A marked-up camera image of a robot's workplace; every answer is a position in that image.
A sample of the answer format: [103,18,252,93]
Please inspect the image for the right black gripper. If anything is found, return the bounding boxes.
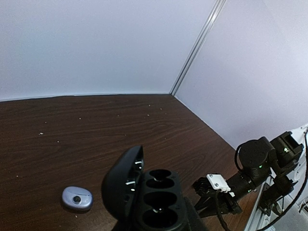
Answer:
[194,190,242,218]

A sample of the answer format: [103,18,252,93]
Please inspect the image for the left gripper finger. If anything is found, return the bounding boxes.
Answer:
[184,197,209,231]

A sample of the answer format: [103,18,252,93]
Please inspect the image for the black earbud charging case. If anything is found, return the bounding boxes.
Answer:
[101,145,189,231]

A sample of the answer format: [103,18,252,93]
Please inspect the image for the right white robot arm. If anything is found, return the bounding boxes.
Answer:
[192,125,308,218]

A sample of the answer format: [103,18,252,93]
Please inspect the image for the blue oval case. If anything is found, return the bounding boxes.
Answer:
[61,186,93,212]

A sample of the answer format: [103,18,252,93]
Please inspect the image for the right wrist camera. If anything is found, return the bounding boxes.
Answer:
[192,174,235,198]

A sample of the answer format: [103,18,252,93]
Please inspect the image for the front aluminium rail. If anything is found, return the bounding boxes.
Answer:
[244,182,308,231]

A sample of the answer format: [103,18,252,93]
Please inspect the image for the right black camera cable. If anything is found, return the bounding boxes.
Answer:
[215,129,308,231]

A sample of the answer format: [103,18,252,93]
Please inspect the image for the right aluminium frame post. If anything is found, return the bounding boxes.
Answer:
[169,0,227,96]

